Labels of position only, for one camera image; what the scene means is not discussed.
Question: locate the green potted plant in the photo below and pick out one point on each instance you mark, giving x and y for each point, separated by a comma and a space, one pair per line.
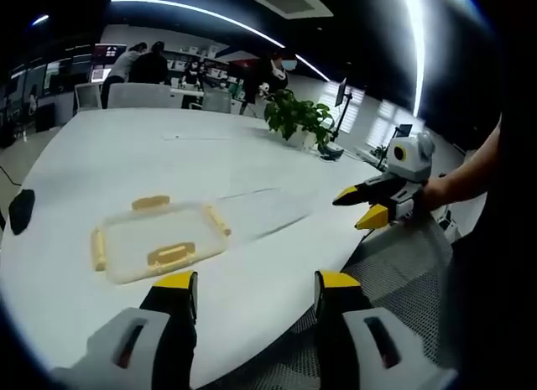
298, 113

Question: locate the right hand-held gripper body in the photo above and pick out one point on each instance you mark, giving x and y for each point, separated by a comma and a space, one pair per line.
413, 159

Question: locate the wall screen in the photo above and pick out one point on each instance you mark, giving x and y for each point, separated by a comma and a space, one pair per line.
102, 60

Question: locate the small desk monitor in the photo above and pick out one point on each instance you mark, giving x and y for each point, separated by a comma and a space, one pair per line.
403, 131

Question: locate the white office chair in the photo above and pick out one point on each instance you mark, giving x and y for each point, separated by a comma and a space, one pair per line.
140, 95
217, 100
89, 95

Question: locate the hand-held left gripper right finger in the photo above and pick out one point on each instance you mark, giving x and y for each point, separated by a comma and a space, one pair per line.
369, 348

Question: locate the person's dark clothing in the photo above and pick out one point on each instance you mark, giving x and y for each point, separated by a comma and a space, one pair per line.
495, 281

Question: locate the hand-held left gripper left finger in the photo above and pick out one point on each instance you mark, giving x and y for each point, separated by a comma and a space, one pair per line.
130, 344

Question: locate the clear container with yellow buckles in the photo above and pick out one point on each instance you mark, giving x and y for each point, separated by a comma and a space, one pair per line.
163, 235

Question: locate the ceiling air vent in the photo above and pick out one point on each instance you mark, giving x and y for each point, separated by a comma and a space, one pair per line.
289, 1

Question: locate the background storage shelf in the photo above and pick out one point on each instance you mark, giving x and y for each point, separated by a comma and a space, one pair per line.
214, 67

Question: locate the black pouch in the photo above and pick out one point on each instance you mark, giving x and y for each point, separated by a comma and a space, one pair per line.
22, 211

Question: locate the long ceiling light strip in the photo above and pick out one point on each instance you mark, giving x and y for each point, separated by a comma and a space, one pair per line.
218, 16
415, 50

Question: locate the person's right hand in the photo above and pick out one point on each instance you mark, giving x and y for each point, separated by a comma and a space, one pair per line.
436, 195

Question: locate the short ceiling light strip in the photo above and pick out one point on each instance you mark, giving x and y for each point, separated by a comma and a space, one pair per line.
40, 20

